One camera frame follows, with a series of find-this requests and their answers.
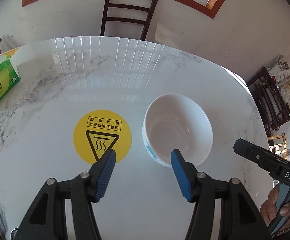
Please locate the bamboo stool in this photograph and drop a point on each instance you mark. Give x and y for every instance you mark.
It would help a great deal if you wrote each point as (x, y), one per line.
(278, 145)

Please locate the white dog bowl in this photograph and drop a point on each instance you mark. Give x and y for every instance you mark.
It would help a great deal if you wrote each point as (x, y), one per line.
(174, 121)

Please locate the dark carved wooden furniture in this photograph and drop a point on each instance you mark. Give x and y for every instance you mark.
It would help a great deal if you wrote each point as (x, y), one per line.
(274, 111)

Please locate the right hand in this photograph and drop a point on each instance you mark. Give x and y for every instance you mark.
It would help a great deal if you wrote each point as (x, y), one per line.
(268, 211)

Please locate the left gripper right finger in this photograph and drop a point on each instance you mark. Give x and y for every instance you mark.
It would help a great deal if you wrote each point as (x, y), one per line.
(198, 188)

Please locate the yellow hot warning sticker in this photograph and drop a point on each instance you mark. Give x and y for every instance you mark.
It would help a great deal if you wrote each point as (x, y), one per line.
(99, 131)

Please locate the dark wooden chair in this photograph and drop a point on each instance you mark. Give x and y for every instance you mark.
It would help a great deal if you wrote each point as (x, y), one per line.
(118, 12)

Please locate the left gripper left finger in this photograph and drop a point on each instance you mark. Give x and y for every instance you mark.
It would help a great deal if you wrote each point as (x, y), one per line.
(86, 189)

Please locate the newspaper pile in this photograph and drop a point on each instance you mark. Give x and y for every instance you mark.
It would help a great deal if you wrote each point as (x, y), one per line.
(280, 71)

